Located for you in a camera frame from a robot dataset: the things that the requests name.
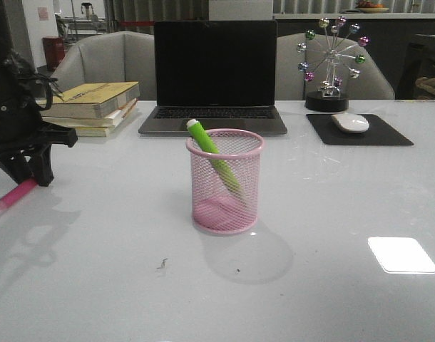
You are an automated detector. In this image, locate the bottom pale book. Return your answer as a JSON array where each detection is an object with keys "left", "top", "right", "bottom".
[{"left": 75, "top": 108, "right": 133, "bottom": 137}]

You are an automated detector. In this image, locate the top yellow book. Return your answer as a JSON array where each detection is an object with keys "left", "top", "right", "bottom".
[{"left": 41, "top": 81, "right": 140, "bottom": 119}]

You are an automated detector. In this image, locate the white computer mouse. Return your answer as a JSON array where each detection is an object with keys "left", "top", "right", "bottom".
[{"left": 331, "top": 113, "right": 369, "bottom": 133}]

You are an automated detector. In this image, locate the ferris wheel desk ornament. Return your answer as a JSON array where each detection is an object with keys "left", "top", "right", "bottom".
[{"left": 296, "top": 16, "right": 370, "bottom": 111}]

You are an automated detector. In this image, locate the grey open laptop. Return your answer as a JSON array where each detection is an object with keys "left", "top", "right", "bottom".
[{"left": 138, "top": 20, "right": 287, "bottom": 136}]

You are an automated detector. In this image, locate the left grey armchair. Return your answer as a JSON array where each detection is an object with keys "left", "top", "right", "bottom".
[{"left": 52, "top": 31, "right": 156, "bottom": 100}]

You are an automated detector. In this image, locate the red trash bin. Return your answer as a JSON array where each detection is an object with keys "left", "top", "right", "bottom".
[{"left": 42, "top": 36, "right": 65, "bottom": 71}]

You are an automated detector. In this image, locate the right grey armchair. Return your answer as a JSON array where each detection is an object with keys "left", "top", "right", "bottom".
[{"left": 275, "top": 33, "right": 395, "bottom": 100}]

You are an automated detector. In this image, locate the pink highlighter pen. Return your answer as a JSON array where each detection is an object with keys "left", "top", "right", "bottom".
[{"left": 0, "top": 179, "right": 37, "bottom": 214}]

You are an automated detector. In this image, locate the pink mesh pen holder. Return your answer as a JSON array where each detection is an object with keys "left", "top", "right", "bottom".
[{"left": 185, "top": 128, "right": 264, "bottom": 234}]

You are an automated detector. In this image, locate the fruit bowl on counter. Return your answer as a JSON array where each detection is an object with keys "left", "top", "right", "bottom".
[{"left": 356, "top": 0, "right": 389, "bottom": 14}]

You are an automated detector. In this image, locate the green highlighter pen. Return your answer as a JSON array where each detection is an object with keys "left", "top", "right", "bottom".
[{"left": 186, "top": 119, "right": 244, "bottom": 202}]

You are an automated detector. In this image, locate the middle cream book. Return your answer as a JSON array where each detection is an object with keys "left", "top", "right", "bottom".
[{"left": 43, "top": 99, "right": 138, "bottom": 128}]

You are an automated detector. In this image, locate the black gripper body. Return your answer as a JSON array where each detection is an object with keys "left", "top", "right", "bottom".
[{"left": 0, "top": 122, "right": 78, "bottom": 157}]

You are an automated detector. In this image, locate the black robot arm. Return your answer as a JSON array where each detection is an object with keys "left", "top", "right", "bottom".
[{"left": 0, "top": 7, "right": 78, "bottom": 187}]

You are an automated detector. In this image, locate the black mouse pad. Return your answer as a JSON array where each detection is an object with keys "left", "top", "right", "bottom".
[{"left": 307, "top": 114, "right": 414, "bottom": 146}]

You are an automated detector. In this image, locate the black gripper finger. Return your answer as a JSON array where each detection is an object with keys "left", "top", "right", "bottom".
[
  {"left": 0, "top": 153, "right": 33, "bottom": 185},
  {"left": 31, "top": 144, "right": 54, "bottom": 187}
]

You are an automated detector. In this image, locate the grey armchair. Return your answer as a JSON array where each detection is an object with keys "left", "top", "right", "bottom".
[
  {"left": 52, "top": 31, "right": 156, "bottom": 100},
  {"left": 275, "top": 33, "right": 395, "bottom": 100}
]

